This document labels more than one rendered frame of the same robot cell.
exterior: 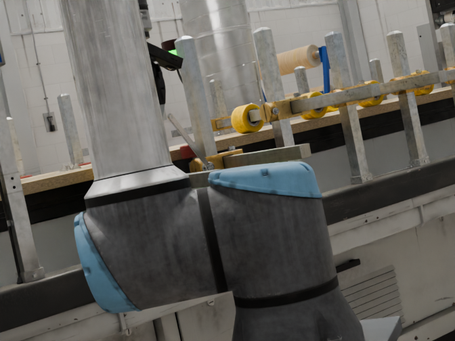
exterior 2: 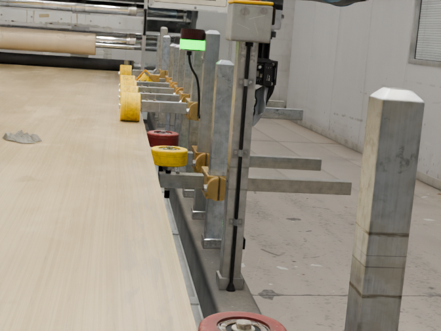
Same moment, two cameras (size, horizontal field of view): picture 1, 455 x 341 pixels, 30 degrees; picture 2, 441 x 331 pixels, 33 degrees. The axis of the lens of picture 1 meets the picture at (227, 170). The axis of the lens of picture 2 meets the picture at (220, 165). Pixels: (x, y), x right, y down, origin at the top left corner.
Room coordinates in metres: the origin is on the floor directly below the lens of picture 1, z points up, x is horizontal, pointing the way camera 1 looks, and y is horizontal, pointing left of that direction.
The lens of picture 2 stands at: (1.17, 1.65, 1.16)
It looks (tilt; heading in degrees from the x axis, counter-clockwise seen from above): 10 degrees down; 298
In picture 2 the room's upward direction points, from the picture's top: 4 degrees clockwise
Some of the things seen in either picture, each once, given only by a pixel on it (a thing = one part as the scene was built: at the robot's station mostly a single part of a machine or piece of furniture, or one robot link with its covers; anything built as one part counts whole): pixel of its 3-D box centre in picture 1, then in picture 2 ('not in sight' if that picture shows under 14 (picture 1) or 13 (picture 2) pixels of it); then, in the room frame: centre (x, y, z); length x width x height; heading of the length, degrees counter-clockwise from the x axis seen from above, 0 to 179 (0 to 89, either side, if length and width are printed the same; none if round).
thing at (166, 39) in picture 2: not in sight; (163, 86); (3.11, -1.37, 0.89); 0.04 x 0.04 x 0.48; 36
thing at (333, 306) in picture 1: (291, 316); not in sight; (1.19, -0.05, 0.65); 0.19 x 0.19 x 0.10
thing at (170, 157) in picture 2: not in sight; (168, 172); (2.03, 0.27, 0.85); 0.08 x 0.08 x 0.11
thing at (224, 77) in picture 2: not in sight; (217, 171); (1.93, 0.24, 0.87); 0.04 x 0.04 x 0.48; 36
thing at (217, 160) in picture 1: (217, 164); (201, 159); (2.09, 0.02, 0.85); 0.14 x 0.06 x 0.05; 126
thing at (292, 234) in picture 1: (265, 224); not in sight; (1.19, -0.04, 0.79); 0.17 x 0.15 x 0.18; 91
